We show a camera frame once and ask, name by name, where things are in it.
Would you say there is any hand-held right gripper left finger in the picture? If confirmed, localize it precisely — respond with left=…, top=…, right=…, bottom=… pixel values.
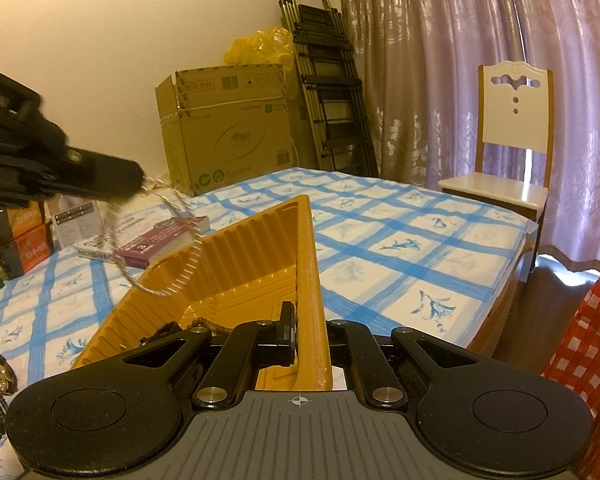
left=123, top=301, right=299, bottom=411

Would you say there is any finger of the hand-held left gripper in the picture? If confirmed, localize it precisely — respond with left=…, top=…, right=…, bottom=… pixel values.
left=36, top=109, right=147, bottom=202

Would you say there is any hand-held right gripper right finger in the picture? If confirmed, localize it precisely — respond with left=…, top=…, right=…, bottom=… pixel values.
left=327, top=318, right=481, bottom=409

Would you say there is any dark brown bead bracelet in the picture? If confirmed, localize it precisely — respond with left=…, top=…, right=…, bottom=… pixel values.
left=189, top=316, right=237, bottom=335

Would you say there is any yellow ribbed plastic tray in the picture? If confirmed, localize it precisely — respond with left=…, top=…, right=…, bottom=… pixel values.
left=70, top=194, right=335, bottom=393

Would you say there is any small black accessory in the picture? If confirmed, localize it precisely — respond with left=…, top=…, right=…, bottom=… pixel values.
left=139, top=322, right=182, bottom=347

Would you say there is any white small box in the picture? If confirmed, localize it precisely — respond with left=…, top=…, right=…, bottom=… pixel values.
left=47, top=195, right=101, bottom=252

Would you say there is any white book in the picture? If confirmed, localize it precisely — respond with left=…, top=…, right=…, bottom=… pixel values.
left=76, top=232, right=131, bottom=264

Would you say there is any purple book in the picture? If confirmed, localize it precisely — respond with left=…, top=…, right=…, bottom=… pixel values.
left=114, top=215, right=211, bottom=269

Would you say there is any open cardboard box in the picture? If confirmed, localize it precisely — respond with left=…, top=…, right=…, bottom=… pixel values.
left=155, top=62, right=322, bottom=199

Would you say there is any yellow plastic bag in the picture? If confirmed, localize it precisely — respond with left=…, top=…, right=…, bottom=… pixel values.
left=223, top=27, right=296, bottom=69

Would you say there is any folded metal step ladder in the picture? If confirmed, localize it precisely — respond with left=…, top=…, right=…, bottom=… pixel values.
left=279, top=0, right=381, bottom=179

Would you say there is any red checked cloth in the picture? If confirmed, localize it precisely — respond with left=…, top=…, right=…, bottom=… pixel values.
left=540, top=249, right=600, bottom=480

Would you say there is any white wooden chair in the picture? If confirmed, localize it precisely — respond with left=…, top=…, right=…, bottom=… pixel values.
left=437, top=60, right=554, bottom=274

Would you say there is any pink patterned curtain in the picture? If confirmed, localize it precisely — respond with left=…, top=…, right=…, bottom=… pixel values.
left=337, top=0, right=600, bottom=267

